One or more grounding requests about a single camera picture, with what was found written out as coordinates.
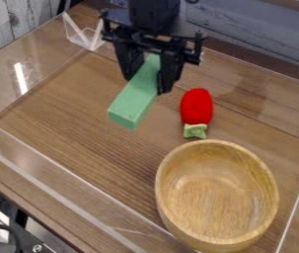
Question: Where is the black table frame bracket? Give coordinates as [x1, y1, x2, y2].
[0, 212, 56, 253]

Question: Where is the red plush strawberry toy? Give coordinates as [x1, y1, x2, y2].
[179, 88, 213, 139]

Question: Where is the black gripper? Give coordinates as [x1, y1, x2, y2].
[100, 0, 207, 94]

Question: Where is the clear acrylic tray wall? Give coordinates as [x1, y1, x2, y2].
[0, 128, 196, 253]

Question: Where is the brown wooden bowl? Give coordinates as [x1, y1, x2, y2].
[153, 139, 279, 253]

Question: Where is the green rectangular block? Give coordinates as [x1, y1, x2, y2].
[106, 54, 159, 129]

